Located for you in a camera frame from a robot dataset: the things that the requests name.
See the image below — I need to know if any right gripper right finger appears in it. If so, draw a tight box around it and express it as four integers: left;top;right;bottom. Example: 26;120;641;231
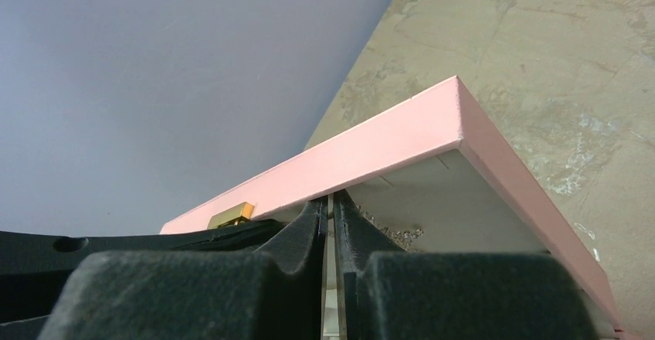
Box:
334;190;599;339

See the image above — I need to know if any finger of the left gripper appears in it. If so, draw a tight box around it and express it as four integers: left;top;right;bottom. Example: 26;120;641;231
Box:
1;220;285;339

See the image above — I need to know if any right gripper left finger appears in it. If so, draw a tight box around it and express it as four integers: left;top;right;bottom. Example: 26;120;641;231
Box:
39;197;328;339

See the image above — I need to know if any silver crystal jewelry pile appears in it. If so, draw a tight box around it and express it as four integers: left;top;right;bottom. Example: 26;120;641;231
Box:
356;204;425;252

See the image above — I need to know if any pink jewelry box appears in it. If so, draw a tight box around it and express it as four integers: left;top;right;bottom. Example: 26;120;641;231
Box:
161;76;627;339

